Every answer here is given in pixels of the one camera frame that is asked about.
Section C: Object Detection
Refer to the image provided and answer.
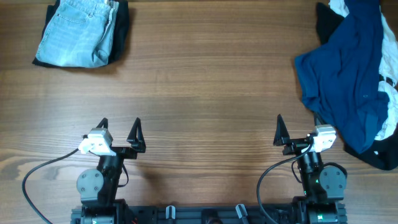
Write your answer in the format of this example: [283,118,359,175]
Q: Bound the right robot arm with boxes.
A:
[274,115,348,224]

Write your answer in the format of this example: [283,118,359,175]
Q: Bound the light blue folded jeans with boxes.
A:
[35,0,120,68]

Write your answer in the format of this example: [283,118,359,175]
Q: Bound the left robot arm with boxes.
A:
[71,118,146,224]

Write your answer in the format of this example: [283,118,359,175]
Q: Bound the white crumpled garment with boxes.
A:
[317,1,397,144]

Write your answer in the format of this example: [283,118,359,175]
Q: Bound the right black cable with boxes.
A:
[256,136,314,224]

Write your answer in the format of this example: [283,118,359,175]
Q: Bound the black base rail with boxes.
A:
[70,203,348,224]

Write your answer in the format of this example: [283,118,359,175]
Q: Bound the black folded garment under jeans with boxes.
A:
[32,0,131,69]

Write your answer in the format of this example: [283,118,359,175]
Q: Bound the black cable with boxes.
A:
[21,147,80,224]
[256,136,314,224]

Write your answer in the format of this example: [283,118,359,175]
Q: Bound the black garment on right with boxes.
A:
[316,2,397,170]

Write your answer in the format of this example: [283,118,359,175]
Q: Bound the left black cable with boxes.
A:
[21,147,80,224]

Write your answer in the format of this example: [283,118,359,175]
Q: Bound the dark blue polo shirt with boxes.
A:
[295,0,389,154]

